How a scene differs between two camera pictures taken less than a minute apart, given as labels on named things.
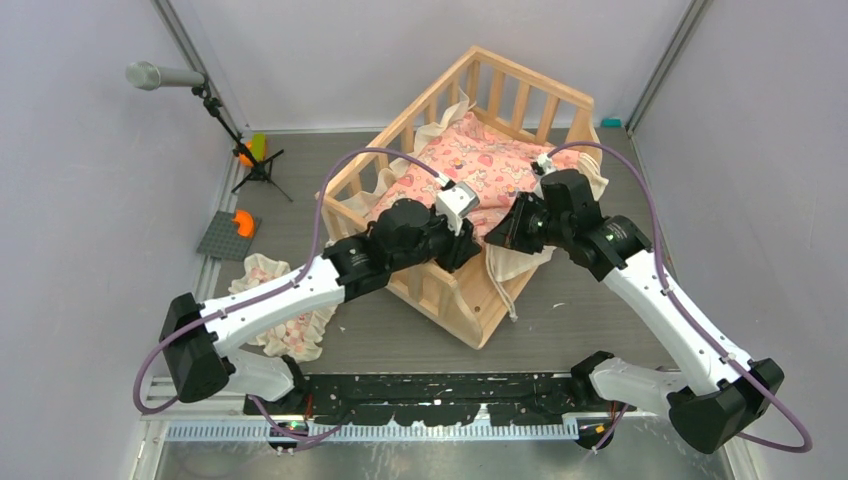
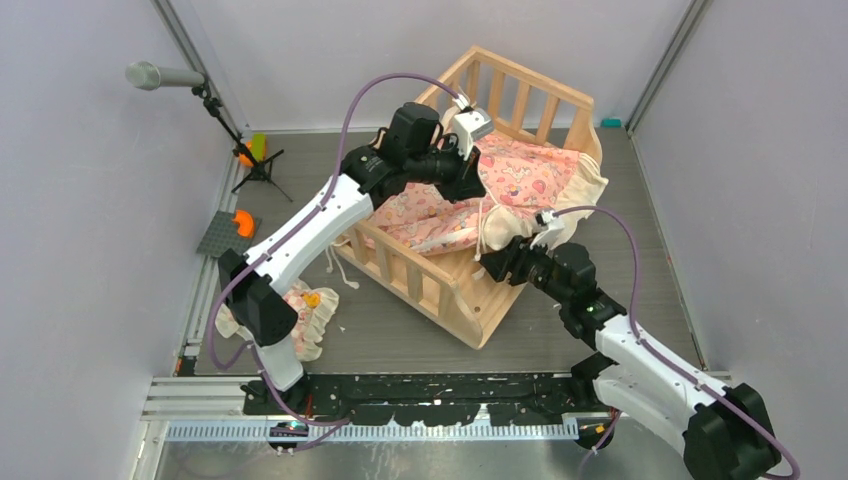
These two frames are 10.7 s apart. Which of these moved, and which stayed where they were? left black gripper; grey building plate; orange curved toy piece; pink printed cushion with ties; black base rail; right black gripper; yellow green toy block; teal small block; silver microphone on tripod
Moved: left black gripper; pink printed cushion with ties; right black gripper
Stayed: grey building plate; orange curved toy piece; silver microphone on tripod; black base rail; yellow green toy block; teal small block
